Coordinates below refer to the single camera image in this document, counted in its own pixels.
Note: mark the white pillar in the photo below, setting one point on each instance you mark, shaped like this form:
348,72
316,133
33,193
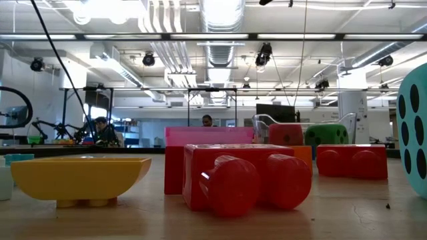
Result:
353,106

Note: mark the small green bin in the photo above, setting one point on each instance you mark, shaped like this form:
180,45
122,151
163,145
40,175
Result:
35,139

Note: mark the long orange block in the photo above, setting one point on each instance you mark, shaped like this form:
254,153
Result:
303,158

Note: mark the black aluminium frame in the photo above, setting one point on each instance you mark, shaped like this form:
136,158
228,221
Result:
66,150

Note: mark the red two-stud block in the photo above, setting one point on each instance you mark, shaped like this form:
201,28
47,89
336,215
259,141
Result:
352,163
233,186

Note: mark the cyan small brick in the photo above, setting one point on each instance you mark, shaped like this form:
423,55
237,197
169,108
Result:
18,158

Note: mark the black overhead beam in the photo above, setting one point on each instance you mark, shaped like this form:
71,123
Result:
80,36

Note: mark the pink plastic bin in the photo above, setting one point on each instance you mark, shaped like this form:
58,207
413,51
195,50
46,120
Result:
207,136

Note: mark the green foam die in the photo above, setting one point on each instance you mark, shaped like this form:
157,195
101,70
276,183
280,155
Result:
327,134

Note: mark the grey desktop monitor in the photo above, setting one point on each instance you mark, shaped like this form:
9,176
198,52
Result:
16,116

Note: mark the black background robot arm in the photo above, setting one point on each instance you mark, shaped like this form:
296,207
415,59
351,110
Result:
60,128

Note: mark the red foam die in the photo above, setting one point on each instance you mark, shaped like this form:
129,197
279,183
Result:
286,134

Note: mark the white rectangular duct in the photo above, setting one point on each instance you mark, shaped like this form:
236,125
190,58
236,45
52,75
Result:
113,66

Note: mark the pale mint small brick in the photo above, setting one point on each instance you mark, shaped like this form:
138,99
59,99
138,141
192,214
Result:
4,180

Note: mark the person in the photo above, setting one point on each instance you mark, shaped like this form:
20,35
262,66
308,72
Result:
207,120
105,130

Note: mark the clear plastic bin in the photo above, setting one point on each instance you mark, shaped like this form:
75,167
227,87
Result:
262,128

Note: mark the teal foam die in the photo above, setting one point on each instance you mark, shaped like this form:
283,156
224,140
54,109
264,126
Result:
415,133

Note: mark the small red brick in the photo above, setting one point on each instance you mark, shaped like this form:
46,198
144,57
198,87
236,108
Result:
173,170

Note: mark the black gantry stand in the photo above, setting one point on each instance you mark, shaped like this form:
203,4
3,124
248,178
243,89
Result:
211,89
96,99

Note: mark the orange-yellow brick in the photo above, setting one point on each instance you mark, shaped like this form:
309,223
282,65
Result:
80,178

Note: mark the black ceiling spotlight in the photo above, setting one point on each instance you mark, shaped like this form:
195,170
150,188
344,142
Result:
36,64
263,55
386,60
322,84
148,59

